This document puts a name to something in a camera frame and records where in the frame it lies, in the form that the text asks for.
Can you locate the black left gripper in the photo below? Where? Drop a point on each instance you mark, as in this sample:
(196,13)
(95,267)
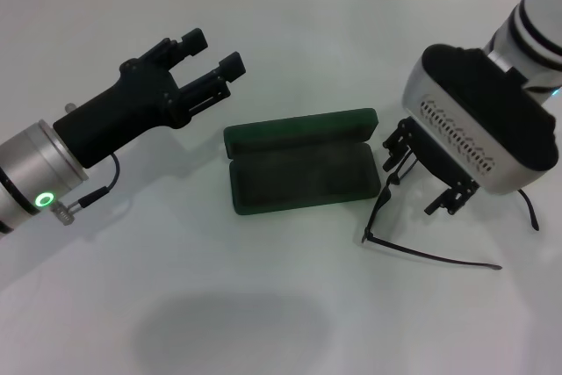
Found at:
(131,103)

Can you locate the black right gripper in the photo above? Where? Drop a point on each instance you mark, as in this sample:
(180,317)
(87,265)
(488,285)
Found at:
(439,160)

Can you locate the black glasses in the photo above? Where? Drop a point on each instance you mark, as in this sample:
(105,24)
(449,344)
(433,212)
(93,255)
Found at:
(368,236)

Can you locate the green glasses case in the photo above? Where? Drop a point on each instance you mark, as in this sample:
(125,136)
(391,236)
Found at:
(303,173)

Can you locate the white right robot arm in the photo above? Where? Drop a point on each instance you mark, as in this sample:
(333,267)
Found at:
(540,6)

